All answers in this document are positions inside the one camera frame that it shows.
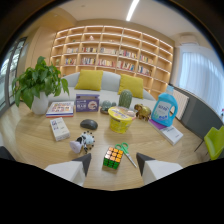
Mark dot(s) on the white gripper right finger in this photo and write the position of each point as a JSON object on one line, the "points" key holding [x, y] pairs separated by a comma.
{"points": [[156, 169]]}

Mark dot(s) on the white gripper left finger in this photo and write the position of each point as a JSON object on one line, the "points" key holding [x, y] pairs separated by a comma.
{"points": [[68, 170]]}

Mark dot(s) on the white pen box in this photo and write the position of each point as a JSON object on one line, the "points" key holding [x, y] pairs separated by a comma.
{"points": [[59, 128]]}

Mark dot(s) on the purple cardboard box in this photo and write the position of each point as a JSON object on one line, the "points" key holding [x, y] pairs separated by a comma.
{"points": [[87, 102]]}

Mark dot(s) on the black white spotted toy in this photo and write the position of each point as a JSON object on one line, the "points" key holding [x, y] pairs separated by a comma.
{"points": [[87, 139]]}

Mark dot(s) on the white book purple edge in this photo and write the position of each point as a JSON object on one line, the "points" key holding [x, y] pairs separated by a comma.
{"points": [[168, 131]]}

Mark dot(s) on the colourful Rubik's cube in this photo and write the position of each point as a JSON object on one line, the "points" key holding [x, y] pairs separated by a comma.
{"points": [[113, 156]]}

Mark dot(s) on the dark grey computer mouse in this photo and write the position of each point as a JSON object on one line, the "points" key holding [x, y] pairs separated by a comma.
{"points": [[88, 124]]}

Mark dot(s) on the golden elephant figurine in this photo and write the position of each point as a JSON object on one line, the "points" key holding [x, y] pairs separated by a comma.
{"points": [[143, 111]]}

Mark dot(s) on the blue detergent bottle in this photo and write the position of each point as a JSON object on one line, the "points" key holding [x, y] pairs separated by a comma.
{"points": [[164, 110]]}

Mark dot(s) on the yellow instant noodle cup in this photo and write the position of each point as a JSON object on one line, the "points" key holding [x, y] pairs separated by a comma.
{"points": [[120, 120]]}

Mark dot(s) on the colourful flat book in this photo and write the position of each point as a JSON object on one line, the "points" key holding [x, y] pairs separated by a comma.
{"points": [[60, 109]]}

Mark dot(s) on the lime green chair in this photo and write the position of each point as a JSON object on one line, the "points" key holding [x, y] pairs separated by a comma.
{"points": [[215, 142]]}

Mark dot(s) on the white radiator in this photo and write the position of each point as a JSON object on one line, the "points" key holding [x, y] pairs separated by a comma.
{"points": [[181, 103]]}

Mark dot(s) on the small round cactus pot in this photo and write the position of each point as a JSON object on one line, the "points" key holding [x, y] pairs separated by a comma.
{"points": [[106, 106]]}

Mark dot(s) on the tall green cactus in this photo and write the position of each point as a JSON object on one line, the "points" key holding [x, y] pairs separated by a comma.
{"points": [[125, 99]]}

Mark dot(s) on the yellow cushion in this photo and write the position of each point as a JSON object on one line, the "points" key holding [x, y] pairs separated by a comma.
{"points": [[132, 85], [89, 80]]}

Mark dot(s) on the grey sofa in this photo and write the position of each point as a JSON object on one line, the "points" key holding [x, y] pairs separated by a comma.
{"points": [[106, 90]]}

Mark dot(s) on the green potted plant white pot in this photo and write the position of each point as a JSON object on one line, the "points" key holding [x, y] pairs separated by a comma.
{"points": [[38, 85]]}

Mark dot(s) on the white window curtain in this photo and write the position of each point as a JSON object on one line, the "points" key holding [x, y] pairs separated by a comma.
{"points": [[201, 78]]}

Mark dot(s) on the white air conditioner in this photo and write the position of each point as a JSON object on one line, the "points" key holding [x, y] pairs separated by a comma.
{"points": [[189, 39]]}

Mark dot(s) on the ceiling strip light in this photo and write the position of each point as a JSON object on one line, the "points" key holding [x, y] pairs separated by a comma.
{"points": [[132, 10]]}

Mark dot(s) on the wooden bookshelf wall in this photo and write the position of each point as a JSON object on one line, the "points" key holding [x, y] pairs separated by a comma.
{"points": [[113, 56]]}

